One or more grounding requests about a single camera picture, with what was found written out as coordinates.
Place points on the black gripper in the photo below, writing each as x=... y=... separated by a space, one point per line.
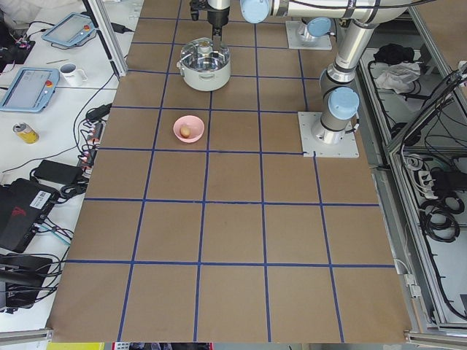
x=217 y=17

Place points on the glass pot lid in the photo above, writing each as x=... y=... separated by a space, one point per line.
x=202 y=55

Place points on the brown egg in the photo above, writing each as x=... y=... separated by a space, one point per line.
x=185 y=132

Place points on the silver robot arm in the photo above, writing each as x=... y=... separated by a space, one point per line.
x=340 y=101
x=253 y=11

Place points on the white electric cooking pot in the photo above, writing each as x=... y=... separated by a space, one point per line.
x=206 y=81

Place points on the pink bowl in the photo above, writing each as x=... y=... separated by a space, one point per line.
x=189 y=128

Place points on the far blue teach pendant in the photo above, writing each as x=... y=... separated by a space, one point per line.
x=73 y=31

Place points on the blue teach pendant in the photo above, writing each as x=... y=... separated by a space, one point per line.
x=73 y=31
x=31 y=90

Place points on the white mug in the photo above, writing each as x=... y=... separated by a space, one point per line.
x=73 y=75

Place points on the black power strip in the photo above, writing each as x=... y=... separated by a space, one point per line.
x=92 y=136

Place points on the black cloth pile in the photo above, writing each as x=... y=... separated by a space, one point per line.
x=393 y=54

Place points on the white crumpled cloth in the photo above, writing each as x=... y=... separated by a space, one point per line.
x=400 y=77

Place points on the near blue teach pendant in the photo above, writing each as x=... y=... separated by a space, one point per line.
x=31 y=90

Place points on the black power adapter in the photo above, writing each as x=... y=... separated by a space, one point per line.
x=55 y=172

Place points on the yellow drink can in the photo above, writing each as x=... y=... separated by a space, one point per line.
x=26 y=133

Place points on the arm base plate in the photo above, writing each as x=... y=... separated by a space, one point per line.
x=313 y=35
x=316 y=141

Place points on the aluminium frame post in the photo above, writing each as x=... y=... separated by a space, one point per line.
x=106 y=34

